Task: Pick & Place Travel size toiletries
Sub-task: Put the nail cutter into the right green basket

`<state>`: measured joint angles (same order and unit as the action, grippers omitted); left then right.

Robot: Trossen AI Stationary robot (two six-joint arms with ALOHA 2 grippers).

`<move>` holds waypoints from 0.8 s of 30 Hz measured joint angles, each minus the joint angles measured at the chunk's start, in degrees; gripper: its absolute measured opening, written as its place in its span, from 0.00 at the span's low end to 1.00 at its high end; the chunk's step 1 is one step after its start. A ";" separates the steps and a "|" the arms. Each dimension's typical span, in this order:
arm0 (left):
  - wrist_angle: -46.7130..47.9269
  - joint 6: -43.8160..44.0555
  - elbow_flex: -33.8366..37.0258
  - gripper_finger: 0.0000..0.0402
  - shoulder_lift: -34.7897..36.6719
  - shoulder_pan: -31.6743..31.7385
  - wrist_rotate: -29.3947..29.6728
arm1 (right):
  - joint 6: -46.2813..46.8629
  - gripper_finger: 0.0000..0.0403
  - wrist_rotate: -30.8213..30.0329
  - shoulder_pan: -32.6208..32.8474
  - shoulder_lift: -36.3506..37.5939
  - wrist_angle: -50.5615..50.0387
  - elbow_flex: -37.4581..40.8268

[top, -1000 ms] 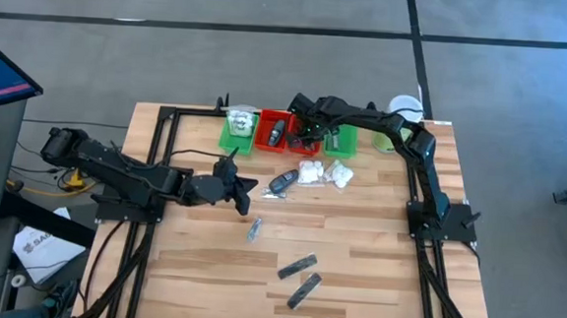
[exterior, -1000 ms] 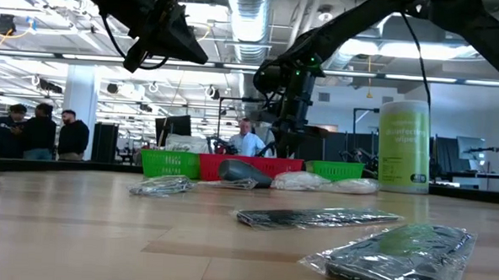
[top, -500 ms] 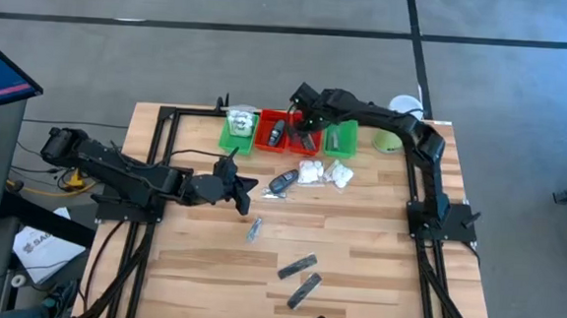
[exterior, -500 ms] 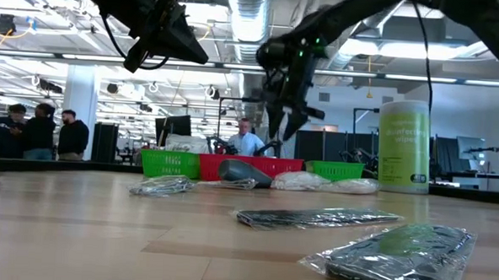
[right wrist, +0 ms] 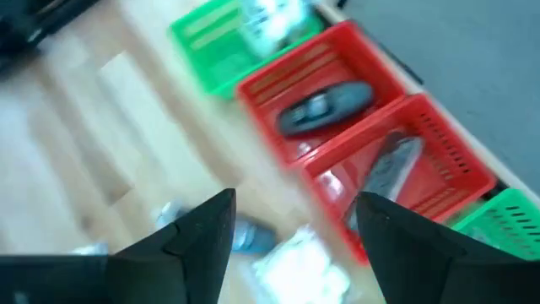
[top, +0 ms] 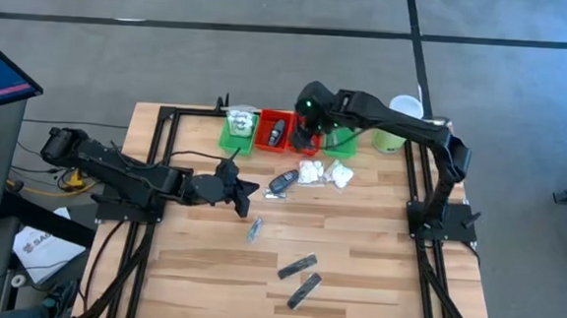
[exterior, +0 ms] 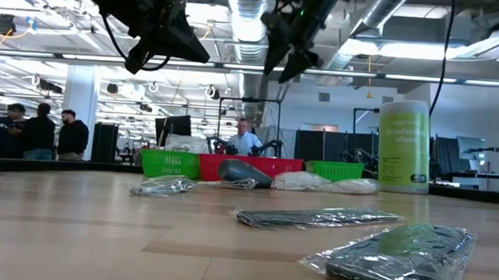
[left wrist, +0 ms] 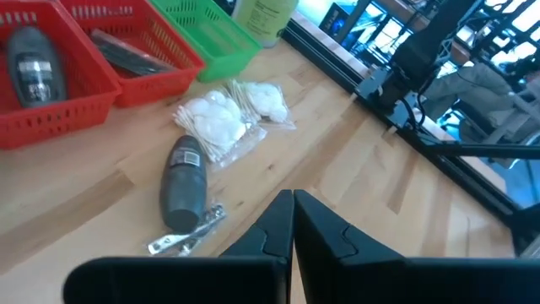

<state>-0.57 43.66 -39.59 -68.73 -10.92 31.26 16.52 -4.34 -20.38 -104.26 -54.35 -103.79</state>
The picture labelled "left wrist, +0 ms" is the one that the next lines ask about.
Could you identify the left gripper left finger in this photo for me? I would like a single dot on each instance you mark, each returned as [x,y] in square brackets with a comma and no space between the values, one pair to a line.
[190,283]

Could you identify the black stand leg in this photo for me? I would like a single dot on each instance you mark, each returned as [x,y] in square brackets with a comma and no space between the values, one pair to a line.
[485,151]

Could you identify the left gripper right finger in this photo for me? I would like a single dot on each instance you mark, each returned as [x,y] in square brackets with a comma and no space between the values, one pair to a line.
[337,262]

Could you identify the dark grey deodorant bottle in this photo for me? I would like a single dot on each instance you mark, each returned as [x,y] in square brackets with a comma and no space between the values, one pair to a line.
[36,67]
[183,190]

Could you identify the green disinfecting wipes canister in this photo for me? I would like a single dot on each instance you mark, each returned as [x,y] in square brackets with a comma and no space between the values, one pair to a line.
[266,21]

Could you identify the person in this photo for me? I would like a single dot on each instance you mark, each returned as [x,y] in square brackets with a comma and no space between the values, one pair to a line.
[472,88]

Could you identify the cotton swabs bag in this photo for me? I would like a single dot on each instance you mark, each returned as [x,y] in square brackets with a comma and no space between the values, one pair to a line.
[211,122]
[266,101]

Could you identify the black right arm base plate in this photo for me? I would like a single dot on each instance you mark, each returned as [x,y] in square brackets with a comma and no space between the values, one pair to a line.
[371,90]

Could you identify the red plastic basket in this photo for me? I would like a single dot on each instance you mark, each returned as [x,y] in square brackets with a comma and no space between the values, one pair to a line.
[50,126]
[160,86]

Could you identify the black comb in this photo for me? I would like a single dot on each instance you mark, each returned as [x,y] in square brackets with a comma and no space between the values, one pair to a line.
[143,65]
[110,42]

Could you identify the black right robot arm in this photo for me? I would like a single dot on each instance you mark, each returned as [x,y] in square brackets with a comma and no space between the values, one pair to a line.
[417,50]

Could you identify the silver nail clipper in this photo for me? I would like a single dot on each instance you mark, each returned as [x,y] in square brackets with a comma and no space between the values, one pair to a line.
[169,242]

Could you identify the green plastic basket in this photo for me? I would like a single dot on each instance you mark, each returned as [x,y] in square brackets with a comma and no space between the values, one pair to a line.
[219,55]

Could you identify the black aluminium table frame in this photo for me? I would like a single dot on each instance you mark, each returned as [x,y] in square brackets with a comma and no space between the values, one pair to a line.
[464,177]

